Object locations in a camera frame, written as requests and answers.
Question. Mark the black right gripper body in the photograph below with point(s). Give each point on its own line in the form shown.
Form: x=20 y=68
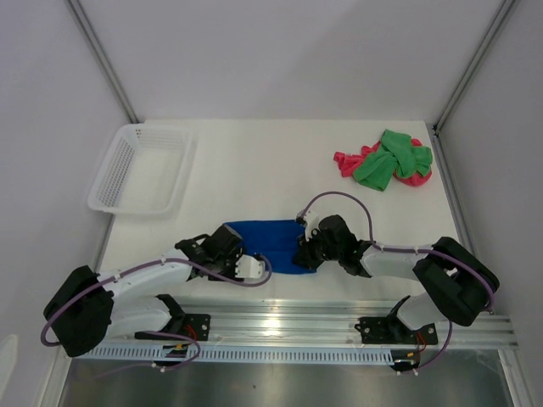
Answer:
x=316 y=251

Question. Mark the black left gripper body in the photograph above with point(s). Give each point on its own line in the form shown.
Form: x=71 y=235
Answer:
x=226 y=264

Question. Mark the blue microfiber towel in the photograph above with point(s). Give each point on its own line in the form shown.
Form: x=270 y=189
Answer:
x=277 y=240

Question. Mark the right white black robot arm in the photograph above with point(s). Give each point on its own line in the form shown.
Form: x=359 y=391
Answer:
x=457 y=286

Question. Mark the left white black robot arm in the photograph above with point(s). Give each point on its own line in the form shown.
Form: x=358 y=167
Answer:
x=92 y=306

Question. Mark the pink microfiber towel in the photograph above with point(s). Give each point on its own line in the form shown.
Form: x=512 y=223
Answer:
x=347 y=162

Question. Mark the green microfiber towel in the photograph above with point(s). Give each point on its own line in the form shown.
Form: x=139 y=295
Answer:
x=396 y=156

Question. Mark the white plastic basket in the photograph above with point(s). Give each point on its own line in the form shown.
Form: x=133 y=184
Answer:
x=145 y=170

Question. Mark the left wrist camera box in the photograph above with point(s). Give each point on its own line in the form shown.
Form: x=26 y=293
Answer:
x=249 y=267

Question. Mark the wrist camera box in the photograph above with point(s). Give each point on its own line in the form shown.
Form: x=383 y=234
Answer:
x=309 y=220
x=249 y=267

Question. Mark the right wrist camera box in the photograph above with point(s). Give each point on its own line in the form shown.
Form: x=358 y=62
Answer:
x=309 y=220

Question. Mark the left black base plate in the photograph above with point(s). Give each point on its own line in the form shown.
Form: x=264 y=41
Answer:
x=195 y=326

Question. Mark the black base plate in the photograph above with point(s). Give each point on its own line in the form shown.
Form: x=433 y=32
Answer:
x=389 y=330
x=195 y=326

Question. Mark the aluminium extrusion rail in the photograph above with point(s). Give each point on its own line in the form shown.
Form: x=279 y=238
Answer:
x=327 y=324

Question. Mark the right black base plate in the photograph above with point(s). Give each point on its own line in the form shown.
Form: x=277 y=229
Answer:
x=389 y=330

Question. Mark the white slotted cable duct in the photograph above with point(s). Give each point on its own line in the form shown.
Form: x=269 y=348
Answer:
x=241 y=354

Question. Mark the left aluminium frame post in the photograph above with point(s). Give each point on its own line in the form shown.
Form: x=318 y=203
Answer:
x=101 y=58

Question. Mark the aluminium frame post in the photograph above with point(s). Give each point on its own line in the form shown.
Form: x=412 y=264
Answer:
x=101 y=58
x=497 y=24

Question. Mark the right aluminium frame post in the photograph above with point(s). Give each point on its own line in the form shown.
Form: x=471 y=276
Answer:
x=497 y=24

